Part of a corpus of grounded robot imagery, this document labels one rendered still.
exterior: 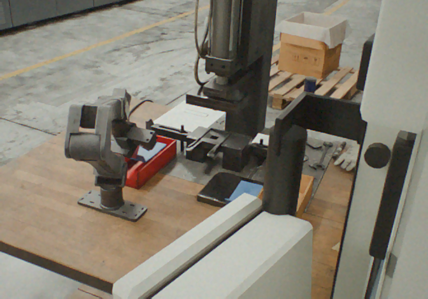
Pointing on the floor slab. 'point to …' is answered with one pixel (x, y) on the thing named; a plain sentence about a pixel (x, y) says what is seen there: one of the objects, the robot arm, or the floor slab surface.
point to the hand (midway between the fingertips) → (134, 155)
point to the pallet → (281, 97)
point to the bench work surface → (176, 198)
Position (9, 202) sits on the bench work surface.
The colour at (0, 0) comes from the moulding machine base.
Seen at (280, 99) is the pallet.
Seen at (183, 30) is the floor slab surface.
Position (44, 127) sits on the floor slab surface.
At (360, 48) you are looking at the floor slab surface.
